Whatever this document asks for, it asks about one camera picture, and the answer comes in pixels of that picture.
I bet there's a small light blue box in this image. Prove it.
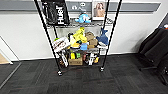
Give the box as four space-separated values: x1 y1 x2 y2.
79 42 89 52

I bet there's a small green packet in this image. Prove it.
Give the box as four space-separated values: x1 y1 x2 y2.
75 52 82 60

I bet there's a yellow plush toy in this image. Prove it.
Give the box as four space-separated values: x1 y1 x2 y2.
69 26 89 50

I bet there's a black white yellow packet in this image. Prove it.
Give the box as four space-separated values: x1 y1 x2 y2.
83 52 101 66

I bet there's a small yellow packet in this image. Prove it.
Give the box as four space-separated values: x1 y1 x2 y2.
69 52 77 61

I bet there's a wide tan cardboard box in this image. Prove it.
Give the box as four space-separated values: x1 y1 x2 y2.
68 57 84 67

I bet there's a flat white item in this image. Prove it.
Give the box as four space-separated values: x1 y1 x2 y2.
97 44 110 51

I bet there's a dark blue shark toy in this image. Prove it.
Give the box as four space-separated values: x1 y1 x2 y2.
96 27 111 47

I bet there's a white and red snack bag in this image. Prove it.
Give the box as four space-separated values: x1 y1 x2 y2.
51 36 72 55

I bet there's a black white red packet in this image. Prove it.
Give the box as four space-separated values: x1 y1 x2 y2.
57 52 70 68

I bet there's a black bag with white print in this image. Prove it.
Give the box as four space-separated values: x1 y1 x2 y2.
41 0 71 27

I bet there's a black chair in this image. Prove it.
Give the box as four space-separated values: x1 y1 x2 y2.
137 23 168 85

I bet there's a black wire shelf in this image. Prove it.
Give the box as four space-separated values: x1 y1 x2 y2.
33 0 124 77

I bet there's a long grey wall band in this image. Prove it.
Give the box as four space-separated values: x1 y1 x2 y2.
0 1 162 15

